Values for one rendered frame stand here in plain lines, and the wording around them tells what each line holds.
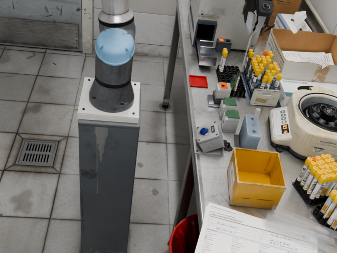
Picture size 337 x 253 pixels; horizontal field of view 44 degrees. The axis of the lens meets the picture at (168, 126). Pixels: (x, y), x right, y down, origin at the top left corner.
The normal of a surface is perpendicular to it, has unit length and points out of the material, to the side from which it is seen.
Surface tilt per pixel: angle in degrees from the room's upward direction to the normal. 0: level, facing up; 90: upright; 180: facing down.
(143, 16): 90
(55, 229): 0
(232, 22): 90
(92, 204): 90
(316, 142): 90
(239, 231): 0
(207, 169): 0
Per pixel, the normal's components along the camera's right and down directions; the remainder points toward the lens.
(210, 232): 0.12, -0.75
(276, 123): -0.31, -0.75
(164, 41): 0.03, 0.66
